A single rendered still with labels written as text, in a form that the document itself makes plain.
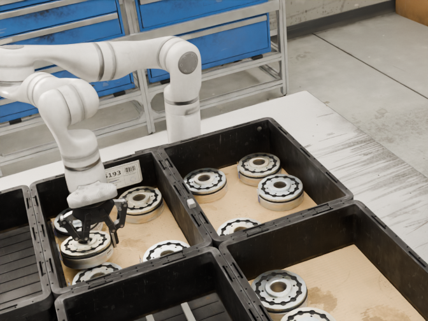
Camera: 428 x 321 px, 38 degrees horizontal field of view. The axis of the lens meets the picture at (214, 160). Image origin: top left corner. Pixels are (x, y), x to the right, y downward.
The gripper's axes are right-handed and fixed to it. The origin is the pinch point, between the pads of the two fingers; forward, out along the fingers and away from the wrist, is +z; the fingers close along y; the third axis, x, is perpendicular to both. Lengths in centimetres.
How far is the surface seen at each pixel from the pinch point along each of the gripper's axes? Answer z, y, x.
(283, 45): 48, -134, -195
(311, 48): 81, -185, -260
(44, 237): -5.2, 10.5, 0.4
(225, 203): 4.0, -29.5, -6.3
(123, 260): 4.6, -3.4, 2.2
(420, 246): 17, -68, 13
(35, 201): -4.1, 10.6, -15.6
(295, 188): 0.9, -44.2, -0.1
